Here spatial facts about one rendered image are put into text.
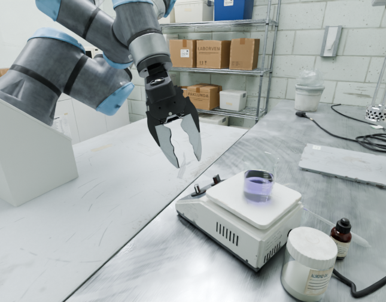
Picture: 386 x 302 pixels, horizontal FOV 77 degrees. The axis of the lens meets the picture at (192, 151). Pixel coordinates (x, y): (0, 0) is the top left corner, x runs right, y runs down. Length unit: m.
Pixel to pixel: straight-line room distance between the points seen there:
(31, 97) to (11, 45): 2.69
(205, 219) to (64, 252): 0.24
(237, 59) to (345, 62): 0.99
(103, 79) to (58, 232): 0.38
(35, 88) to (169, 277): 0.49
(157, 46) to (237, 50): 2.10
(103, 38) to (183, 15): 2.23
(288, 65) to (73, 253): 2.62
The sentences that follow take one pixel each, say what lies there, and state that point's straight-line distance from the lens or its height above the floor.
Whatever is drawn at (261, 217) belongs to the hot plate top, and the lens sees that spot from 0.37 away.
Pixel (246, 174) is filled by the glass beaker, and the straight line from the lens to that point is 0.38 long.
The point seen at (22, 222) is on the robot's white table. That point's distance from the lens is 0.59.
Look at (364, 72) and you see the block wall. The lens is 2.80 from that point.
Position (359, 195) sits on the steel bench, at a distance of 0.68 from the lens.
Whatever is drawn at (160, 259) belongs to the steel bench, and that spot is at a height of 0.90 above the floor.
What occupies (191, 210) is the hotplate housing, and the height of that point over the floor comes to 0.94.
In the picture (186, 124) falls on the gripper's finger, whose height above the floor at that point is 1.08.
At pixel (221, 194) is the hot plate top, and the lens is 0.41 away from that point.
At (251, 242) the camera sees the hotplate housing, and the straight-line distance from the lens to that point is 0.38.
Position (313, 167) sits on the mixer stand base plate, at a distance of 0.74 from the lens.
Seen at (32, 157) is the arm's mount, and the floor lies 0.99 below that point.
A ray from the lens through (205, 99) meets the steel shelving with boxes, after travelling 2.69.
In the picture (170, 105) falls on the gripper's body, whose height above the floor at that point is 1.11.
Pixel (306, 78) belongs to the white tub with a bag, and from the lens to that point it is 1.37.
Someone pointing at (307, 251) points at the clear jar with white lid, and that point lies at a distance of 0.36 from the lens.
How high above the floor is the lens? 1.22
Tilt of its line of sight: 24 degrees down
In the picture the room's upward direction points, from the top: straight up
